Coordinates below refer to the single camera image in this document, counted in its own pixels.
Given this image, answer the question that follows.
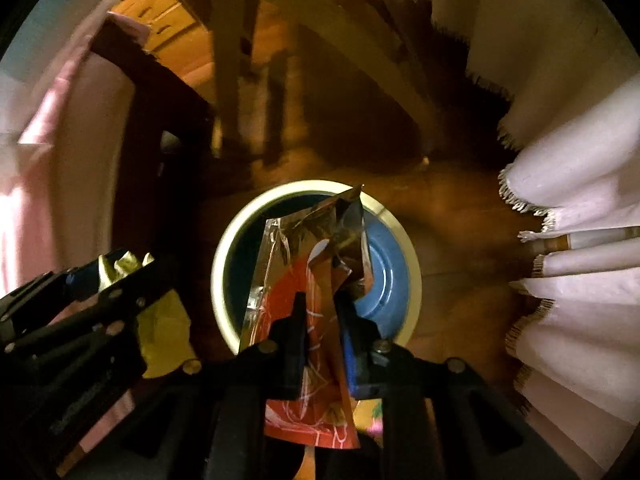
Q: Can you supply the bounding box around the gold wrapper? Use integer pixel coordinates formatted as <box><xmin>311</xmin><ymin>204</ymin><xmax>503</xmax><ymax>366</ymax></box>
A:
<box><xmin>98</xmin><ymin>252</ymin><xmax>203</xmax><ymax>379</ymax></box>

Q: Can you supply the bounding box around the white floral curtain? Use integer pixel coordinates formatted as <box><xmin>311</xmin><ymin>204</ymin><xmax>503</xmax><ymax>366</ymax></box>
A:
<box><xmin>430</xmin><ymin>0</ymin><xmax>639</xmax><ymax>479</ymax></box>

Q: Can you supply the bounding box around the blue trash bin cream rim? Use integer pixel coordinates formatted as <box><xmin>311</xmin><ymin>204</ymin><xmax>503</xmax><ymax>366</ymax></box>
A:
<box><xmin>210</xmin><ymin>179</ymin><xmax>424</xmax><ymax>357</ymax></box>

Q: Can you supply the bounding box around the pink bed blanket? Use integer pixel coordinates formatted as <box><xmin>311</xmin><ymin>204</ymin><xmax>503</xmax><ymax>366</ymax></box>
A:
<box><xmin>1</xmin><ymin>13</ymin><xmax>150</xmax><ymax>292</ymax></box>

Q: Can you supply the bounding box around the red snack wrapper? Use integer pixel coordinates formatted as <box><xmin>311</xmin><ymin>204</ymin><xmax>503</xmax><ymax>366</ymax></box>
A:
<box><xmin>240</xmin><ymin>188</ymin><xmax>373</xmax><ymax>450</ymax></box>

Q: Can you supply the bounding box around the wooden desk with drawers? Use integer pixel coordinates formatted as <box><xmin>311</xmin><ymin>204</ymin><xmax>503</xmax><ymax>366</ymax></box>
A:
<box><xmin>111</xmin><ymin>0</ymin><xmax>214</xmax><ymax>88</ymax></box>

